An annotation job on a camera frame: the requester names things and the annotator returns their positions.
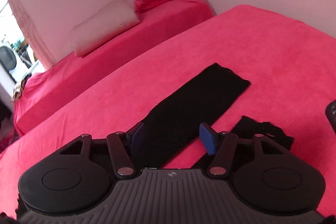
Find olive cloth on far bed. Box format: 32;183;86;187
11;73;32;102

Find beige embossed pillow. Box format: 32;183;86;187
71;0;139;57

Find red covered far bed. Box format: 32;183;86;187
14;0;214;136

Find red blanket on near bed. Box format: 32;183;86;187
0;4;336;219

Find black knit pants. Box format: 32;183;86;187
131;62;295;171

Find dark phone device at edge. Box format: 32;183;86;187
325;100;336;133

